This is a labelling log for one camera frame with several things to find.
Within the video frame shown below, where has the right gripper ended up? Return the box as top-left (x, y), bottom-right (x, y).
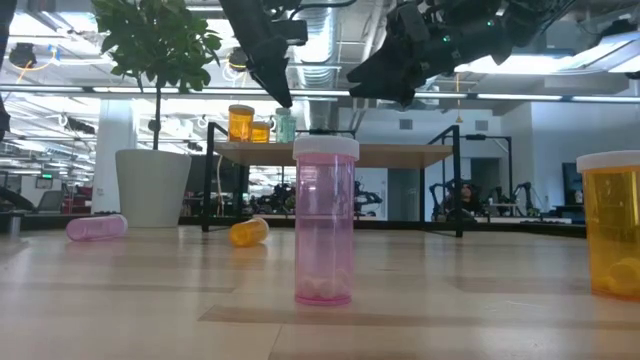
top-left (346, 1), bottom-right (514, 108)

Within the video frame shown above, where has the grey office chair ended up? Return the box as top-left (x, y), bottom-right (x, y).
top-left (37, 189), bottom-right (66, 214)

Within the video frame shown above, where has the black aluminium frame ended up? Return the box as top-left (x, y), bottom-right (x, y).
top-left (0, 209), bottom-right (587, 240)

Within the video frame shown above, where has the long linear light bar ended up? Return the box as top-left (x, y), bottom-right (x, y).
top-left (0, 83), bottom-right (640, 104)

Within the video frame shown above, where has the person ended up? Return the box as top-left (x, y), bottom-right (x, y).
top-left (457, 182), bottom-right (481, 221)

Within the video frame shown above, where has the pink pill bottle white cap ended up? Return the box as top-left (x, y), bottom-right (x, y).
top-left (65, 213), bottom-right (130, 243)
top-left (292, 135), bottom-right (361, 307)

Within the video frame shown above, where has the wooden shelf black frame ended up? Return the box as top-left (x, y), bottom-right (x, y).
top-left (202, 121), bottom-right (465, 239)

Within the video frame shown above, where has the white plant pot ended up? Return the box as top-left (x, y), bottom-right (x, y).
top-left (115, 148), bottom-right (193, 229)

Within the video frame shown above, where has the black cable reel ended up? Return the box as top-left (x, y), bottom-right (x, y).
top-left (227, 47), bottom-right (251, 72)
top-left (8, 42), bottom-right (39, 69)

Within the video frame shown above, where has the orange pill bottle white cap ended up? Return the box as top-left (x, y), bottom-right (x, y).
top-left (228, 104), bottom-right (256, 144)
top-left (575, 150), bottom-right (640, 303)
top-left (228, 216), bottom-right (271, 248)
top-left (249, 121), bottom-right (272, 145)

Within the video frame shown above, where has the green leafy plant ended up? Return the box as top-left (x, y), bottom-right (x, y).
top-left (91, 0), bottom-right (223, 151)

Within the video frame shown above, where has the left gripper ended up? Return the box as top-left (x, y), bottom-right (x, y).
top-left (219, 0), bottom-right (309, 108)

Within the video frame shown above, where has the green pill bottle white cap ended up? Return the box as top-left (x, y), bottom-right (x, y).
top-left (274, 107), bottom-right (298, 145)

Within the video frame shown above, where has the silver air duct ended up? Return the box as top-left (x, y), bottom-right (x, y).
top-left (292, 7), bottom-right (346, 91)

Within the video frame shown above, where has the dark display screen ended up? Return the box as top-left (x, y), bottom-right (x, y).
top-left (561, 161), bottom-right (585, 206)

